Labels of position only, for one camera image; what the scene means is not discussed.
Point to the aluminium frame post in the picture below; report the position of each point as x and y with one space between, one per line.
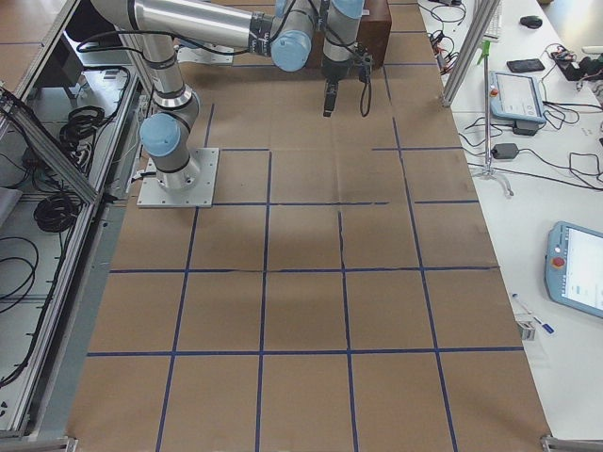
485 11

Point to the black smartphone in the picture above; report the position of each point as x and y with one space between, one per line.
530 65

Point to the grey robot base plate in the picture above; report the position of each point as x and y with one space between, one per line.
193 186

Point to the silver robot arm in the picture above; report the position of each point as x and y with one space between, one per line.
285 37

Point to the black computer mouse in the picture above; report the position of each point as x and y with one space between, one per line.
531 21

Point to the small metal clip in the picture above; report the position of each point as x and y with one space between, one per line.
526 330

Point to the black power adapter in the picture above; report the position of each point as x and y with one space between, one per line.
505 151

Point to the near teach pendant tablet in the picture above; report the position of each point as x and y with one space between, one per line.
573 267

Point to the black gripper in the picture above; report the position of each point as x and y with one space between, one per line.
334 72

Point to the blue white pen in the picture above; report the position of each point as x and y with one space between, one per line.
546 326

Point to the teach pendant tablet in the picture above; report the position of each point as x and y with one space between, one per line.
573 267
515 96

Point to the green handled grabber stick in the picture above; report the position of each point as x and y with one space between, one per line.
487 171

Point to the dark wooden drawer box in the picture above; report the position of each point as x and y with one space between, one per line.
373 33

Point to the far teach pendant tablet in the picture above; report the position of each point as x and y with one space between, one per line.
515 96

